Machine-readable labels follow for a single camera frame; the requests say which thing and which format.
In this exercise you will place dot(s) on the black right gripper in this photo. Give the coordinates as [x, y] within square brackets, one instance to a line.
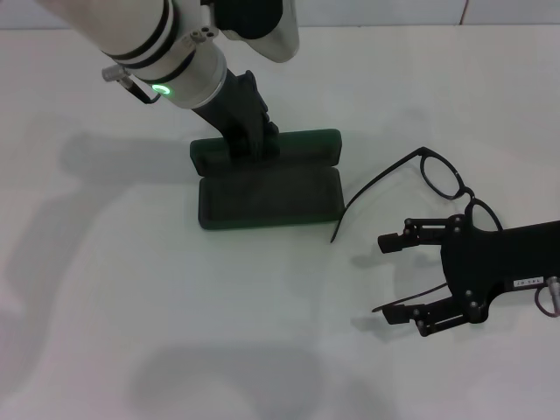
[490, 258]

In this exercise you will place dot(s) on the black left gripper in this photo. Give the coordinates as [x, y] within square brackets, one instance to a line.
[236, 105]

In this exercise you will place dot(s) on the green glasses case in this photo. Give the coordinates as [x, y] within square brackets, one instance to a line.
[262, 205]

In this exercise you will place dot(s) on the black glasses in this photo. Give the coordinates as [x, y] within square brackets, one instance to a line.
[423, 151]

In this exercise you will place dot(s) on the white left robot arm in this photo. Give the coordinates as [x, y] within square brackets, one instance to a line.
[144, 30]

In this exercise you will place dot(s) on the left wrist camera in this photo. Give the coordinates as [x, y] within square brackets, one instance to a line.
[271, 35]

